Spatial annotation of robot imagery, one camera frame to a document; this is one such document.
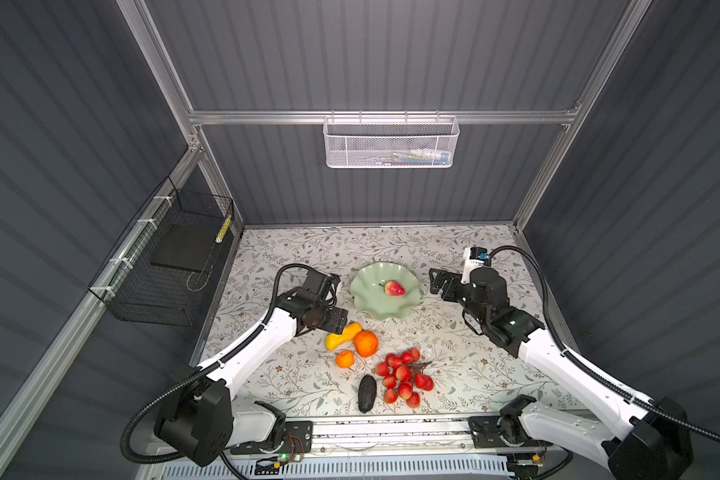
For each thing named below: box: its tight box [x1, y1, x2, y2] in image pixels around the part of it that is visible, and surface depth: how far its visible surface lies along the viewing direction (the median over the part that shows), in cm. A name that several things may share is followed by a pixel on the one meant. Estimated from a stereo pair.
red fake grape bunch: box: [375, 347, 434, 409], surface depth 81 cm
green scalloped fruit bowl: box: [350, 262, 422, 321], surface depth 101 cm
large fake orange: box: [354, 330, 379, 357], surface depth 86 cm
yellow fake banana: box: [325, 323, 362, 351], surface depth 88 cm
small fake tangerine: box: [336, 350, 355, 369], surface depth 86 cm
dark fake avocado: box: [358, 374, 377, 413], surface depth 79 cm
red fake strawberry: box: [384, 280, 406, 297], surface depth 100 cm
